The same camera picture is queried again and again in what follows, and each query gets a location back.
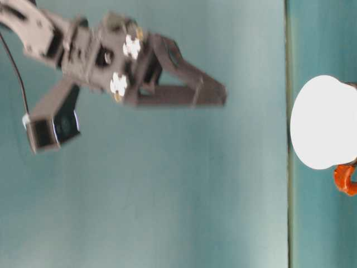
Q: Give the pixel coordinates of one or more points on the white paper cup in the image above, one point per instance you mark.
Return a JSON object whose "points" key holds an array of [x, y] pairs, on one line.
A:
{"points": [[315, 123]]}

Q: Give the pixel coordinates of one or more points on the blue-green backdrop cloth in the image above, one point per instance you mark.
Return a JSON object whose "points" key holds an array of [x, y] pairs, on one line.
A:
{"points": [[139, 209]]}

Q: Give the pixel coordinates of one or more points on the wrist camera with bar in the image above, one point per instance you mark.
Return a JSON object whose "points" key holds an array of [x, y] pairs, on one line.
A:
{"points": [[44, 134]]}

